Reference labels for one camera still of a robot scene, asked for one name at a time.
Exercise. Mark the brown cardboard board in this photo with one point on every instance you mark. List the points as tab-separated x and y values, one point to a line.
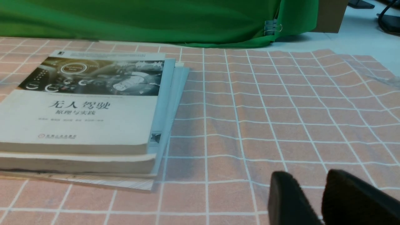
330	16

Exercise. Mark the middle light blue book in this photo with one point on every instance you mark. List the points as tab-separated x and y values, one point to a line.
97	164

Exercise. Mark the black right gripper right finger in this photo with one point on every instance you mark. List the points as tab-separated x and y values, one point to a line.
348	200

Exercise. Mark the silver binder clip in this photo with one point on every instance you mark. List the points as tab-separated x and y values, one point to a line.
271	27

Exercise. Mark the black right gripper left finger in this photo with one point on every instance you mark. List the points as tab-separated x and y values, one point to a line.
287	203

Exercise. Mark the green backdrop cloth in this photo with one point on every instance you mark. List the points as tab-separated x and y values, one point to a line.
190	23

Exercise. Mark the white top book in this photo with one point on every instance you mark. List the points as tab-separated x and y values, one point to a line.
86	103

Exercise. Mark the bottom thin white book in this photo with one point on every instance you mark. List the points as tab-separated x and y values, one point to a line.
123	182

